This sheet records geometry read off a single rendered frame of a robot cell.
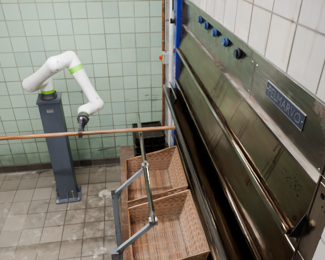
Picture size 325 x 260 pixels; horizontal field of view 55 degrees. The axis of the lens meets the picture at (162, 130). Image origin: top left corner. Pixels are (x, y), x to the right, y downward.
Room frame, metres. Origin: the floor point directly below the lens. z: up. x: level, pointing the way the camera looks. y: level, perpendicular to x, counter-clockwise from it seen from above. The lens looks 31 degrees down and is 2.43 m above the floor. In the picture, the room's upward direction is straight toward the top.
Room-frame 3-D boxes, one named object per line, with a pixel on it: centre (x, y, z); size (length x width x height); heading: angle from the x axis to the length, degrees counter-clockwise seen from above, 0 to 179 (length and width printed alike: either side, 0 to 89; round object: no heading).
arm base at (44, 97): (2.68, 1.06, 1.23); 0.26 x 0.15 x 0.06; 12
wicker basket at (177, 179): (2.05, 0.07, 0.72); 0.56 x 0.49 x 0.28; 7
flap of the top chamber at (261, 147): (1.50, -0.28, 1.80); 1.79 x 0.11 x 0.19; 8
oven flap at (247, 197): (1.50, -0.28, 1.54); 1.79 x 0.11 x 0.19; 8
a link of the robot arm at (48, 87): (2.61, 1.05, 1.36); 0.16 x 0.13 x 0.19; 152
